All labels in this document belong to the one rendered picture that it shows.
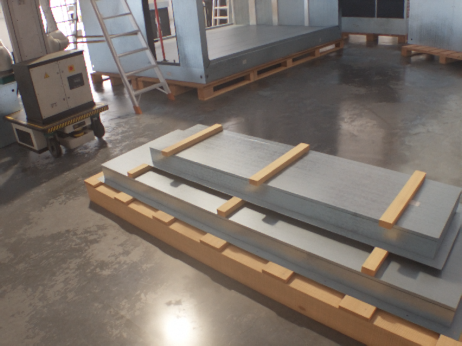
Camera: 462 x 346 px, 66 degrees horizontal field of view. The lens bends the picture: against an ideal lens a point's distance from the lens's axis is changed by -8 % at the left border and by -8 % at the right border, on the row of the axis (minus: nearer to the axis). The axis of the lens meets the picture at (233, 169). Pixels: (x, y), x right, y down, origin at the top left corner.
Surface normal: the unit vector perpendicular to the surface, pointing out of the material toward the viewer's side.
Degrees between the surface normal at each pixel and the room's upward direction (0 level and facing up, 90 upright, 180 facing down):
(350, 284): 90
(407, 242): 90
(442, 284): 0
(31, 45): 90
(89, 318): 0
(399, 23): 90
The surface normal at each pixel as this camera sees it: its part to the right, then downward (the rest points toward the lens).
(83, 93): 0.79, 0.22
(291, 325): -0.08, -0.89
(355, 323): -0.64, 0.40
